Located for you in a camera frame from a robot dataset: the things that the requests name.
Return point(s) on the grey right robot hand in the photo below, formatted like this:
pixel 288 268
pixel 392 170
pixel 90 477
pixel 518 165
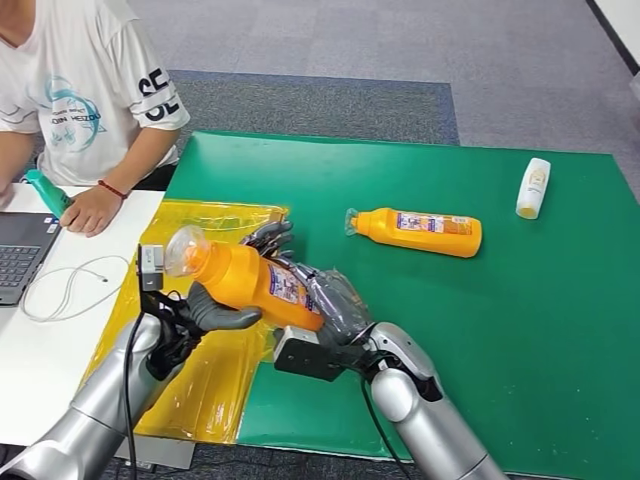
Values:
pixel 340 308

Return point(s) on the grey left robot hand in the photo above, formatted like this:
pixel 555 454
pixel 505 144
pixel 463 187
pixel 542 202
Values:
pixel 220 318

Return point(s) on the orange bottle with clear cap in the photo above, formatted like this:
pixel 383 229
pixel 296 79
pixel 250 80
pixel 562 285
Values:
pixel 425 235
pixel 240 278

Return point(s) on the person's left forearm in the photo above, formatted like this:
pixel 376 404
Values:
pixel 143 159

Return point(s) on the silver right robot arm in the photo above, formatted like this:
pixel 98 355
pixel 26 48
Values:
pixel 430 424

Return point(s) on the person's right forearm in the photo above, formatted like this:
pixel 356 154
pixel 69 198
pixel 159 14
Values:
pixel 15 159

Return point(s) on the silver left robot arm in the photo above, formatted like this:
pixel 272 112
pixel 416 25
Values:
pixel 95 411

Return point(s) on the small white bottle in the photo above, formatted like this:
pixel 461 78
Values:
pixel 533 189

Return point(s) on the yellow transparent plastic film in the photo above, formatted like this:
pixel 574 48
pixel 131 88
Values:
pixel 210 391

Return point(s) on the green table mat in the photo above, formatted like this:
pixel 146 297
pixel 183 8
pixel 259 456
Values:
pixel 475 318

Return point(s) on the person's left hand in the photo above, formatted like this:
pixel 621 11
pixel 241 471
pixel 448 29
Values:
pixel 90 210

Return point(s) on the white board sheet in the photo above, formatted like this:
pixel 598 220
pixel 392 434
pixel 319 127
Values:
pixel 40 371

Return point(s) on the grey laptop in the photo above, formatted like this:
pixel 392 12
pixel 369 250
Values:
pixel 23 255

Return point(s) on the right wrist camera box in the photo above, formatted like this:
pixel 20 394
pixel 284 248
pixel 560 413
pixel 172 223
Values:
pixel 300 354

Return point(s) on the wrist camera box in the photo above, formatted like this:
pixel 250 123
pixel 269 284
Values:
pixel 300 354
pixel 151 266

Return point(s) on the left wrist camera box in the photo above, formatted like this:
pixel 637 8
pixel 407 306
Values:
pixel 151 266

